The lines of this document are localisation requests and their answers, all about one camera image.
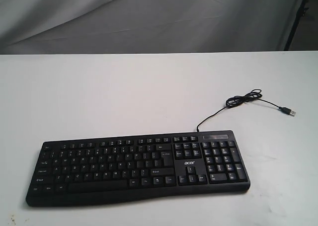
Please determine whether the black acer keyboard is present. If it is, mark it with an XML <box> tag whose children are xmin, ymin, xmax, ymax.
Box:
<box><xmin>26</xmin><ymin>131</ymin><xmax>250</xmax><ymax>207</ymax></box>

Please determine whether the grey backdrop cloth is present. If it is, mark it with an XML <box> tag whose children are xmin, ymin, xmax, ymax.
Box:
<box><xmin>0</xmin><ymin>0</ymin><xmax>302</xmax><ymax>54</ymax></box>

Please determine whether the black tripod stand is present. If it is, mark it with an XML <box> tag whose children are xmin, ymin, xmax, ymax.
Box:
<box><xmin>284</xmin><ymin>0</ymin><xmax>318</xmax><ymax>51</ymax></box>

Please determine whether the black USB cable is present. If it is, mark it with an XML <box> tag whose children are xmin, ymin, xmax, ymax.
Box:
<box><xmin>196</xmin><ymin>88</ymin><xmax>297</xmax><ymax>133</ymax></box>

